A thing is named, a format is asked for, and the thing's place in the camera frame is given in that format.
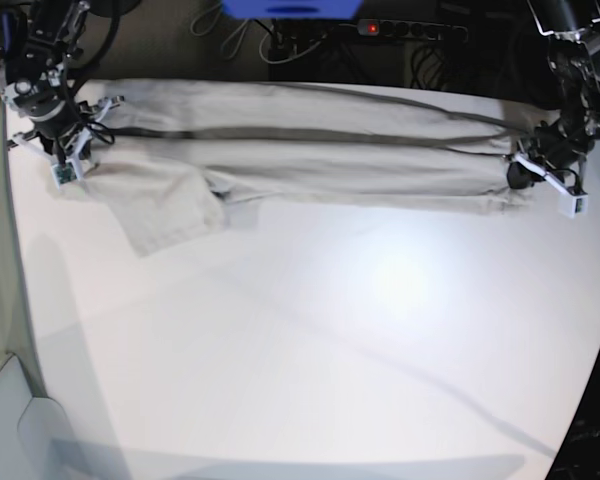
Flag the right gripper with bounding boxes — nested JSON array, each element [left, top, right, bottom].
[[7, 96, 125, 186]]

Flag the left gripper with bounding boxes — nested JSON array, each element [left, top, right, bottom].
[[506, 124, 590, 218]]

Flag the beige t-shirt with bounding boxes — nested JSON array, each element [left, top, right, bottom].
[[56, 79, 529, 255]]

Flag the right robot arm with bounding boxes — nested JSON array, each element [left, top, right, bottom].
[[0, 1, 124, 187]]

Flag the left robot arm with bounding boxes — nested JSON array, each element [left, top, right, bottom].
[[507, 1, 600, 218]]

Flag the blue box top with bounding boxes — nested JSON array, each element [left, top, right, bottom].
[[222, 0, 362, 20]]

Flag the black power strip red switch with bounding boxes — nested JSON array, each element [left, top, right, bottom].
[[356, 19, 469, 43]]

